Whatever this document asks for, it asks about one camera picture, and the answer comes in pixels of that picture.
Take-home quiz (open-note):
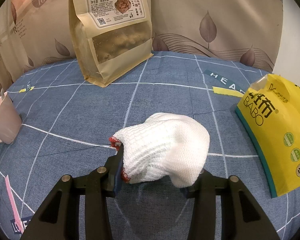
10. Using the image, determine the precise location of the kraft paper snack bag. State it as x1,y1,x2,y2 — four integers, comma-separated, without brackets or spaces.
69,0,152,87

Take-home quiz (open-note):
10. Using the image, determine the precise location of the white red-trim glove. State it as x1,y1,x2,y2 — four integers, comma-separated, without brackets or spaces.
109,113,210,188

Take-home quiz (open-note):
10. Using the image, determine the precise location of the pink ceramic mug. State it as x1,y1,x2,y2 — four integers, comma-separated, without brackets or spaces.
0,92,22,144

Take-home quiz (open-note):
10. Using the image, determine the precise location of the yellow tissue pack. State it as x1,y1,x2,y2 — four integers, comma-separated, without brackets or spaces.
235,74,300,198

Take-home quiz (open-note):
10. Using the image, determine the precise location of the blue checked tablecloth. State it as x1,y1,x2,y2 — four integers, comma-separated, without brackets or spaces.
0,52,300,239

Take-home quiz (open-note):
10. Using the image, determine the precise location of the beige leaf-print curtain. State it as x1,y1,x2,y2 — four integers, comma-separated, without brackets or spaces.
0,0,283,91

